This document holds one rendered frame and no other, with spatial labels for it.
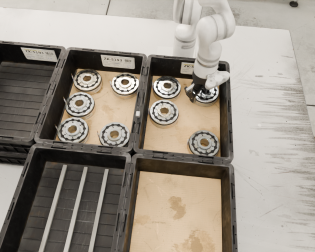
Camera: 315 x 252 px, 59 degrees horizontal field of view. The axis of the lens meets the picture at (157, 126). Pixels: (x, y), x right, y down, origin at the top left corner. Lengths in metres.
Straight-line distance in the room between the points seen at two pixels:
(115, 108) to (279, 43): 0.92
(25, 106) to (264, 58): 1.08
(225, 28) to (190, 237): 0.59
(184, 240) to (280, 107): 0.73
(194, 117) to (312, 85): 1.60
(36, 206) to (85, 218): 0.15
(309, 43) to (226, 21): 2.06
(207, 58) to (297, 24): 2.15
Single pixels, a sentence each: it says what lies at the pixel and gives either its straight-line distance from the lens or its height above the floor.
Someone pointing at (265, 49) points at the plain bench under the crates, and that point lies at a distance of 1.52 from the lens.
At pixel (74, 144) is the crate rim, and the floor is 0.93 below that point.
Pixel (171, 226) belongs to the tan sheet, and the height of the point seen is 0.83.
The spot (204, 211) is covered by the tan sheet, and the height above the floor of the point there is 0.83.
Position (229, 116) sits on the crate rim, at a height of 0.93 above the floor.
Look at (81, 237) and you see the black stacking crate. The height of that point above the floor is 0.83.
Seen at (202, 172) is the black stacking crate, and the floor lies 0.86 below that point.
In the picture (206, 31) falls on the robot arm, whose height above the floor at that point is 1.18.
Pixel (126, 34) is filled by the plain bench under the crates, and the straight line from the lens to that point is 1.48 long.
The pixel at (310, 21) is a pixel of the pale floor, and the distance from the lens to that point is 3.05.
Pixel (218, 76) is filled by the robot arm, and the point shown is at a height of 1.01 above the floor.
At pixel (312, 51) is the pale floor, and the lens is 2.77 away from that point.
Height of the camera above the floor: 1.69
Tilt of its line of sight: 60 degrees down
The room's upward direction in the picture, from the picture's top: 3 degrees clockwise
